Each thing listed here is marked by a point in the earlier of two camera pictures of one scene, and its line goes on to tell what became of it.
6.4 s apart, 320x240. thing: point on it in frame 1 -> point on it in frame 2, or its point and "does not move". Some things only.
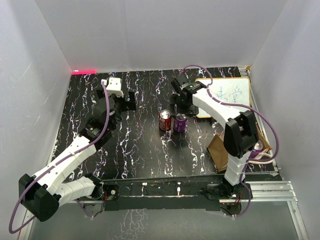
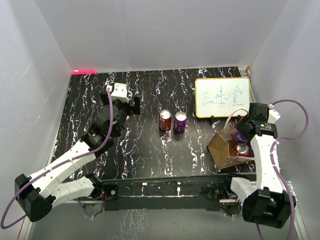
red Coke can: x=165 y=120 does not move
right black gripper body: x=182 y=107 -> x=241 y=125
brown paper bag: x=218 y=154 does not move
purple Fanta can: x=180 y=122 does not move
